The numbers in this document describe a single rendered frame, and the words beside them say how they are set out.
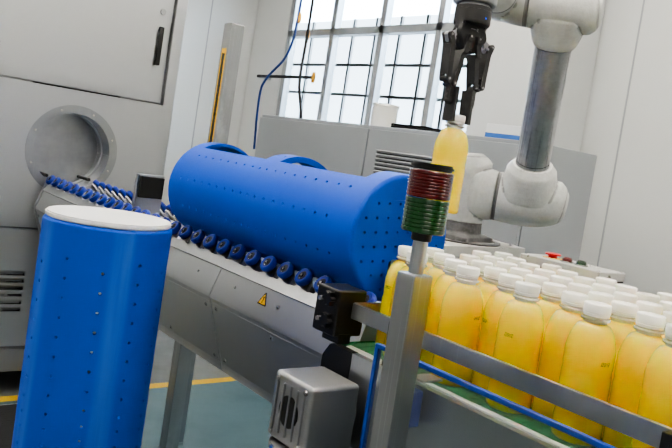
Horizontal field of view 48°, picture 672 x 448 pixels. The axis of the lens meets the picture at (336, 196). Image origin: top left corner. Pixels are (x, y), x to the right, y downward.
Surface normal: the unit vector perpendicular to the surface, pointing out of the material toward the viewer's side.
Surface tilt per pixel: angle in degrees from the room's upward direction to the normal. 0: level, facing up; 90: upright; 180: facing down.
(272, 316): 71
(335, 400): 90
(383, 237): 90
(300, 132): 90
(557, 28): 125
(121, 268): 90
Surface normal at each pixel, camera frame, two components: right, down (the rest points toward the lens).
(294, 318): -0.68, -0.41
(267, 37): -0.76, -0.08
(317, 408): 0.61, 0.14
